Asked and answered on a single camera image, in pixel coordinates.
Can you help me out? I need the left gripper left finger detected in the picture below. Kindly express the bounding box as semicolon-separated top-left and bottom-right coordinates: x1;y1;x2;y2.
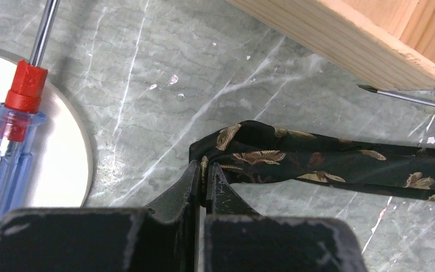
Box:
0;161;201;271

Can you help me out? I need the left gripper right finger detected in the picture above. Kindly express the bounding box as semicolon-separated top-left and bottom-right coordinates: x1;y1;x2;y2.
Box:
203;163;367;271

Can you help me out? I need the black gold patterned tie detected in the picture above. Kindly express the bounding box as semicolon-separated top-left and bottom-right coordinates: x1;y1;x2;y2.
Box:
189;120;435;201

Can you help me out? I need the white tape roll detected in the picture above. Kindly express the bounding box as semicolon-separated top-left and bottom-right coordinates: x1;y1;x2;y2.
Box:
0;49;94;207

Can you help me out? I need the blue red small screwdriver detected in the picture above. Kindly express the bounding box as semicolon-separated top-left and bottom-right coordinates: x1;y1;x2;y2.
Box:
0;0;60;219

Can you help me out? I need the wooden compartment tray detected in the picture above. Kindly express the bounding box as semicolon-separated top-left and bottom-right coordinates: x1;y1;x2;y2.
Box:
230;1;435;91

